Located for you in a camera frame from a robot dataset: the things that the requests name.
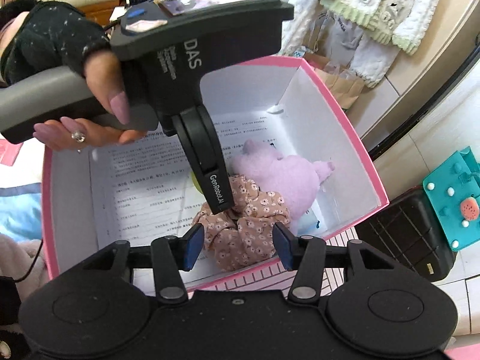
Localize black clothes rack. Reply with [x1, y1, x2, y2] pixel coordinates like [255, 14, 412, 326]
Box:
[369, 43, 480, 158]

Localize purple plush toy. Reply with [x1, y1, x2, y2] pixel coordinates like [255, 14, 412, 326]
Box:
[229, 139, 335, 229]

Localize person's left hand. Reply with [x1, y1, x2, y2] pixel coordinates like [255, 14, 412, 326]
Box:
[20, 2, 151, 153]

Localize black cable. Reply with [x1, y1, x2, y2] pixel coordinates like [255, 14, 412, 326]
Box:
[13, 238, 43, 283]

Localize striped tablecloth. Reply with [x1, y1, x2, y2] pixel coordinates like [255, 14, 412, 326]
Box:
[131, 229, 361, 301]

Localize person's left forearm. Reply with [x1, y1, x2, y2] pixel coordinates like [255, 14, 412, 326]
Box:
[0, 0, 31, 85]

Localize black suitcase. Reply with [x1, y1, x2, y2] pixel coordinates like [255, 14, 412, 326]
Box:
[354, 185, 458, 282]

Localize brown paper bag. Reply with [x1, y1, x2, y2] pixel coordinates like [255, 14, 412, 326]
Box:
[304, 50, 366, 111]

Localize printed paper sheet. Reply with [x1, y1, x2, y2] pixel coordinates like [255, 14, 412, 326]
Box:
[88, 112, 286, 244]

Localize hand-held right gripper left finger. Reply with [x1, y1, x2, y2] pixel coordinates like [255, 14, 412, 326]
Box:
[80, 223, 206, 305]

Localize pink cardboard box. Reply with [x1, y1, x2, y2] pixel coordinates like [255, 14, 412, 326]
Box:
[40, 55, 390, 297]

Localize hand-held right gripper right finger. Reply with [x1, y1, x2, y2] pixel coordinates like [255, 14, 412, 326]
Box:
[272, 222, 400, 305]

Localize blue white bed quilt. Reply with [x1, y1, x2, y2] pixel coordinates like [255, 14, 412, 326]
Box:
[0, 182, 44, 241]

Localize green ball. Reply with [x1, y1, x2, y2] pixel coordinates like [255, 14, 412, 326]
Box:
[190, 170, 205, 196]

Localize white fluffy pajama pants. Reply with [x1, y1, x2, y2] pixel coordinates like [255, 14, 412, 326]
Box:
[279, 0, 398, 89]

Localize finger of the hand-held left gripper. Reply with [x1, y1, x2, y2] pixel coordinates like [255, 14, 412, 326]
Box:
[172, 105, 238, 215]

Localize floral pink scrunchie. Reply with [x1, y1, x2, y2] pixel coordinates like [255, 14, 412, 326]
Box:
[193, 174, 291, 272]

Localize person's fluffy clothing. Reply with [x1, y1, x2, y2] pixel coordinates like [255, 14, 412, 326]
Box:
[0, 232, 51, 360]

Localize teal felt handbag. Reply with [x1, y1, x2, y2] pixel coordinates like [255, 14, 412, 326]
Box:
[423, 147, 480, 252]

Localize beige wooden wardrobe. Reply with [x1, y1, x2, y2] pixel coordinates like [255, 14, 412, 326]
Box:
[360, 0, 480, 139]

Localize grey wardrobe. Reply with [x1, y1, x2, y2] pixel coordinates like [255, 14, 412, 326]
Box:
[375, 60, 480, 196]

